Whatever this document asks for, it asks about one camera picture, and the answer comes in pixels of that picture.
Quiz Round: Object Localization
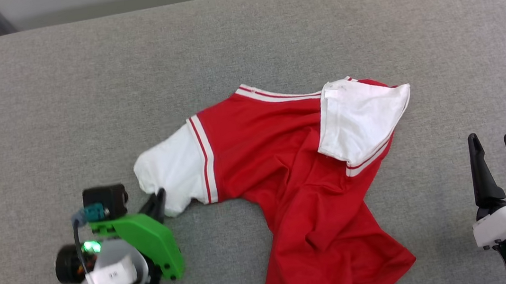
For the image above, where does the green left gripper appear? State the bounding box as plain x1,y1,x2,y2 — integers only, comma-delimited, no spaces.
85,186,186,284

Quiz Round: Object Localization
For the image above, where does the red and white t-shirt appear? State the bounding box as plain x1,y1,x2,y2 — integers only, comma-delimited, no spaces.
125,65,433,284

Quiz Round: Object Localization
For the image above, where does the grey fabric padded bench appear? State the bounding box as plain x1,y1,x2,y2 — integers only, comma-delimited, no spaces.
0,0,506,284

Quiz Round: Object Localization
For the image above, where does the black cable with teal plug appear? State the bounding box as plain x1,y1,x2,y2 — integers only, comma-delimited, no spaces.
70,203,114,284

